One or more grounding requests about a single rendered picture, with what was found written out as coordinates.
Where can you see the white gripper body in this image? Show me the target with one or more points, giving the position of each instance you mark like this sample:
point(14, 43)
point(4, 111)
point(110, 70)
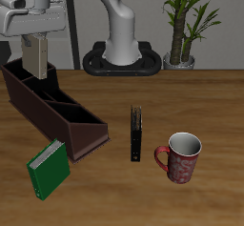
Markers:
point(38, 21)

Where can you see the green book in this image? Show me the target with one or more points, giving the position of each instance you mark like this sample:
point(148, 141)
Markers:
point(50, 171)

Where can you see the dark brown desk caddy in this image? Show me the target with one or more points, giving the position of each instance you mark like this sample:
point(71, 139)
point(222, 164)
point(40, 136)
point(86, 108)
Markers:
point(60, 118)

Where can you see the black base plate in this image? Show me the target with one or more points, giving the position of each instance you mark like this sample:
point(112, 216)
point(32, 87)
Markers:
point(149, 65)

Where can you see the green pot plant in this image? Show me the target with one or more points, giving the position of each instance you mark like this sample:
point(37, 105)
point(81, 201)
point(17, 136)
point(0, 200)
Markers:
point(179, 29)

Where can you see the pale yellow book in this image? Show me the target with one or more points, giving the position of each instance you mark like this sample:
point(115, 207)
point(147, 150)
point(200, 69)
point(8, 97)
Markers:
point(35, 59)

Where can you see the red patterned mug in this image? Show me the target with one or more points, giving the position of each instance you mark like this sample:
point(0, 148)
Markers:
point(182, 164)

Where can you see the dark grey vertical post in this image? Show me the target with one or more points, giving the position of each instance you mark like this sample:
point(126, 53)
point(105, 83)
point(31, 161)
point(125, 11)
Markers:
point(74, 39)

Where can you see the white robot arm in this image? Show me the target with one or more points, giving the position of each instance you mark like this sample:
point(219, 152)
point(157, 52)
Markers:
point(122, 29)

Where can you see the black book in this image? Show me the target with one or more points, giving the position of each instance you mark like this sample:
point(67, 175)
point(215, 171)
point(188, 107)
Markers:
point(136, 137)

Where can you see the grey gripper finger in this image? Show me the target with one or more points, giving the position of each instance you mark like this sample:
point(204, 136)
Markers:
point(44, 36)
point(26, 41)

